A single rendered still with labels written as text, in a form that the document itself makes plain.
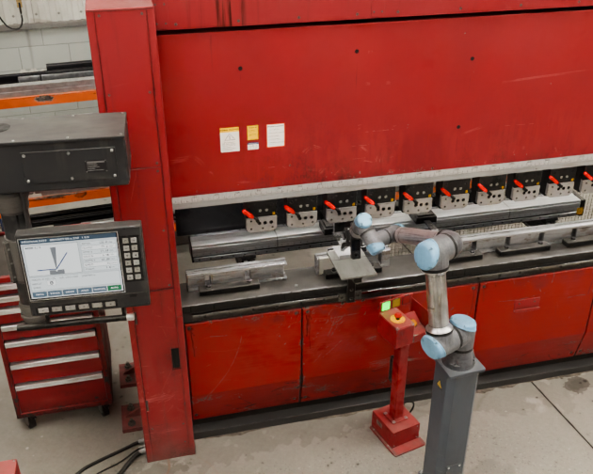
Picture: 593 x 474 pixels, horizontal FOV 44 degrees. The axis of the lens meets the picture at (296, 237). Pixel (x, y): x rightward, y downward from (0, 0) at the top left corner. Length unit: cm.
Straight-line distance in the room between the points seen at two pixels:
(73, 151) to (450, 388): 191
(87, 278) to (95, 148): 52
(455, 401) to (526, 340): 106
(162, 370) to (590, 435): 232
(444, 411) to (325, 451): 81
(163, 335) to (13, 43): 452
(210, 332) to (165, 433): 59
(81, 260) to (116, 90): 67
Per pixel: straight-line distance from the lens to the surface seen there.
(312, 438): 410
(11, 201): 289
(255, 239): 387
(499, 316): 421
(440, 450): 368
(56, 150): 268
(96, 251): 282
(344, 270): 357
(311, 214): 356
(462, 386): 343
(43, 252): 284
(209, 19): 314
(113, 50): 294
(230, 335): 371
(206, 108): 325
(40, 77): 521
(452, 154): 370
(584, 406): 458
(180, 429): 392
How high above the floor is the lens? 288
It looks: 29 degrees down
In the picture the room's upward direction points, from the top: straight up
